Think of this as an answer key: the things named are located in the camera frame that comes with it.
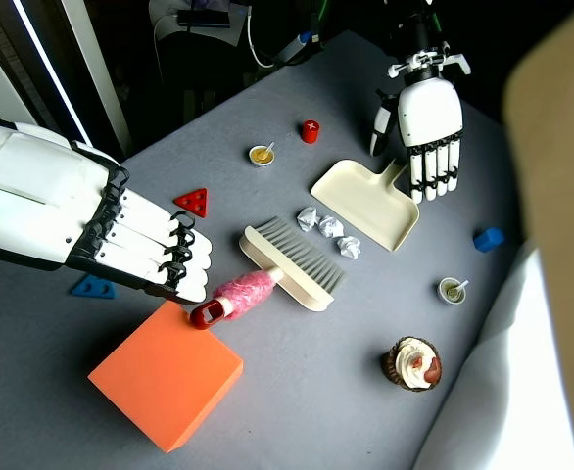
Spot white post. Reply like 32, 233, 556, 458
61, 0, 134, 156

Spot tan board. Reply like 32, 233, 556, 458
504, 0, 574, 470

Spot orange foam cube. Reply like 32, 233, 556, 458
87, 300, 245, 454

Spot blue triangle block with holes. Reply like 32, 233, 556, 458
70, 273, 117, 300

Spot cream brush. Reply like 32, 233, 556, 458
189, 216, 347, 332

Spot grey table cloth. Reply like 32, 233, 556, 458
0, 28, 538, 470

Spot small bowl with green soup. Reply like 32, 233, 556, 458
436, 276, 470, 306

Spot cream plastic dustpan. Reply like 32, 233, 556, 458
310, 157, 421, 254

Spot white backdrop cloth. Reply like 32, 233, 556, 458
411, 239, 574, 470

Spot white cable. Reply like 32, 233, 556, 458
245, 4, 276, 70

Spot white paper ball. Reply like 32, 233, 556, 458
336, 235, 362, 260
317, 214, 346, 240
296, 206, 320, 232

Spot red cylinder with white cross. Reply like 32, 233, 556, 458
301, 119, 322, 145

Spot toy cupcake with cream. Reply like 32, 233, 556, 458
382, 335, 444, 393

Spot white plug with blue tip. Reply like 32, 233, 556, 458
272, 29, 315, 65

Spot small bowl with yellow food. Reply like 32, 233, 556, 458
248, 141, 276, 168

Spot black box device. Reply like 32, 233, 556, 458
176, 8, 232, 29

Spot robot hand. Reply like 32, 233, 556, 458
369, 72, 465, 206
0, 121, 215, 305

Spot red triangle block with holes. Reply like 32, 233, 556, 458
173, 187, 209, 219

